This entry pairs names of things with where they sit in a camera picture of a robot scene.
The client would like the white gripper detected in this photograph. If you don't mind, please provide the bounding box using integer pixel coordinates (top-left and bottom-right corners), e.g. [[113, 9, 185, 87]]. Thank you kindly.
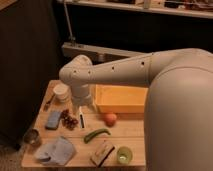
[[71, 95, 93, 115]]

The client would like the light blue towel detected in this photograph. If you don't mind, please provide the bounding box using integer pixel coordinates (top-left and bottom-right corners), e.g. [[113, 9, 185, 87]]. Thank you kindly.
[[34, 136, 76, 166]]

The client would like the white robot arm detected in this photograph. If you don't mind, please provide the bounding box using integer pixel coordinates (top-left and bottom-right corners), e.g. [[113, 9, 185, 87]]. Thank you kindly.
[[59, 48, 213, 171]]

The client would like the yellow plastic tray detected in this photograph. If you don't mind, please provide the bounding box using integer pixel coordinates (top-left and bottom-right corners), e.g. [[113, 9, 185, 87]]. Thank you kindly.
[[94, 85, 148, 113]]

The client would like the white paper cup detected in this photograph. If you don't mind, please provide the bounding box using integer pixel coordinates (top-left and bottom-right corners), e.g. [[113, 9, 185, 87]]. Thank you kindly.
[[53, 83, 69, 102]]

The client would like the brown grape bunch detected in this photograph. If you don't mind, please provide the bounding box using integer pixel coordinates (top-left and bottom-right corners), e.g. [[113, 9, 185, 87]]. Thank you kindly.
[[61, 109, 78, 130]]

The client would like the blue sponge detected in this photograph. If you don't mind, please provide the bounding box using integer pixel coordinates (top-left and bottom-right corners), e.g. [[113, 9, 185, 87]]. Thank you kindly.
[[45, 111, 61, 130]]

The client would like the orange fruit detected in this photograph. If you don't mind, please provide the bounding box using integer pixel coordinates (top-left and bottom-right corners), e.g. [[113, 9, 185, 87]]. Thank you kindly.
[[103, 113, 117, 127]]

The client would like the green pepper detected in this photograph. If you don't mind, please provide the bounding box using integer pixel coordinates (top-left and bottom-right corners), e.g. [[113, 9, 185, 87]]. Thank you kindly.
[[83, 129, 111, 144]]

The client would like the wooden scrub brush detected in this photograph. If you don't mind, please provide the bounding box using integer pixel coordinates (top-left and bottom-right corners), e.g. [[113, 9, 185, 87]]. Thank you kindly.
[[90, 140, 115, 167]]

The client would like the metal cup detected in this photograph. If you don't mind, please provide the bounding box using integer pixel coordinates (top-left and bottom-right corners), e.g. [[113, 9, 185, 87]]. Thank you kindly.
[[24, 129, 42, 147]]

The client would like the green small cup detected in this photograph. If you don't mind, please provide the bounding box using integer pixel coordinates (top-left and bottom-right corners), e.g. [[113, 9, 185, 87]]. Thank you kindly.
[[117, 146, 133, 165]]

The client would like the grey metal shelf rail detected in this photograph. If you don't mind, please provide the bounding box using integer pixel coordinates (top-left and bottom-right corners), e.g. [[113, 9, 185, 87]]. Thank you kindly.
[[62, 42, 142, 62]]

